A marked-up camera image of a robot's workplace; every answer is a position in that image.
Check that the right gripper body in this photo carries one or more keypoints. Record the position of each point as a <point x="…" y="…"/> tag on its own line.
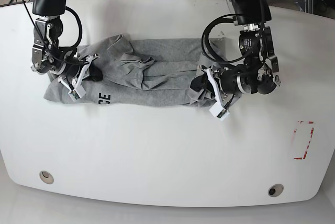
<point x="77" y="72"/>

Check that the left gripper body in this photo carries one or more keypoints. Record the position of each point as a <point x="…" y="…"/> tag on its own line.
<point x="226" y="82"/>

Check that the grey t-shirt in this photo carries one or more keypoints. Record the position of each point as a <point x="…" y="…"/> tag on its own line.
<point x="152" y="72"/>

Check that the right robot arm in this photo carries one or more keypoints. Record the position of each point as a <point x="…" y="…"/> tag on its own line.
<point x="49" y="57"/>

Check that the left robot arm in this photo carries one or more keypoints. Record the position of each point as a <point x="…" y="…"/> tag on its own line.
<point x="257" y="69"/>

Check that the red tape rectangle marking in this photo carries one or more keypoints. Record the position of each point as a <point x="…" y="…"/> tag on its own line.
<point x="301" y="139"/>

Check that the left table grommet hole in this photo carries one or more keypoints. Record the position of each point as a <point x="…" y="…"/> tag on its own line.
<point x="46" y="177"/>

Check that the table grommet hole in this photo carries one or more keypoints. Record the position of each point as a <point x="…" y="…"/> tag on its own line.
<point x="46" y="177"/>
<point x="275" y="190"/>

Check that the right table grommet hole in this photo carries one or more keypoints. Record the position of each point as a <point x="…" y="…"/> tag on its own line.
<point x="275" y="190"/>

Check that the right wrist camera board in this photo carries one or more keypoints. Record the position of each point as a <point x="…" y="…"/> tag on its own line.
<point x="77" y="93"/>

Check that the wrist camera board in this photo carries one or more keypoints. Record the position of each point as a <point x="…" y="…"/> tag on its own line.
<point x="77" y="93"/>
<point x="218" y="111"/>

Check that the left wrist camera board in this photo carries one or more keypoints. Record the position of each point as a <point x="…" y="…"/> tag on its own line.
<point x="218" y="111"/>

